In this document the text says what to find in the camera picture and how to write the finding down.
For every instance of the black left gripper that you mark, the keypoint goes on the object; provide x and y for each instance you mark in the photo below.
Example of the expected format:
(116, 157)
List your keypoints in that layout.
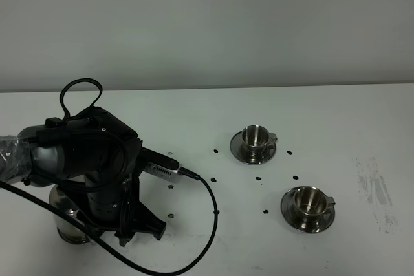
(136, 217)

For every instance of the stainless steel teapot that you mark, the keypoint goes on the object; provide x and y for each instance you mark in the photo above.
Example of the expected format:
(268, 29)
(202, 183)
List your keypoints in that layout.
(87, 209)

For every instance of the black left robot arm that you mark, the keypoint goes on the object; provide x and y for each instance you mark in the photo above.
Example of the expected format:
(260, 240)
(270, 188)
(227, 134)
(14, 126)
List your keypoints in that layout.
(93, 162)

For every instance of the far stainless steel saucer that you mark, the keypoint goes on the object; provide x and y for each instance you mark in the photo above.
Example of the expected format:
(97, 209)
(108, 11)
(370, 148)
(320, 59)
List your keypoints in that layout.
(250, 157)

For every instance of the stainless steel saucer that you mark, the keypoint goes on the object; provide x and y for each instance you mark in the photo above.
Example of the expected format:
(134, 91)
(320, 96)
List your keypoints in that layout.
(314, 226)
(250, 157)

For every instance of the far stainless steel teacup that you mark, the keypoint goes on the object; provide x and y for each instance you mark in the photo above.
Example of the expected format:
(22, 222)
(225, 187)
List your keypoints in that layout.
(256, 138)

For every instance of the stainless steel teacup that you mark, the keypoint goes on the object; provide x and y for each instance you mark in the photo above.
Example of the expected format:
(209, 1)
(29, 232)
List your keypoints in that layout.
(256, 138)
(310, 203)

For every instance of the near stainless steel saucer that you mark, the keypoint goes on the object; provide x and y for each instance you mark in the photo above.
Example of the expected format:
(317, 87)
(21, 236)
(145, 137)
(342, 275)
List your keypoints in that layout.
(314, 226)

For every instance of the near stainless steel teacup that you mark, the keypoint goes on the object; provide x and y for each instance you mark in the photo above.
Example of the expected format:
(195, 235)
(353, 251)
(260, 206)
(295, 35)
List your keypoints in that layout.
(310, 203)

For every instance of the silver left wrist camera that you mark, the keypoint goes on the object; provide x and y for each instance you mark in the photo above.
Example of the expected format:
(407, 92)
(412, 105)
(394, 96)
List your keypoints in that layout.
(160, 165)

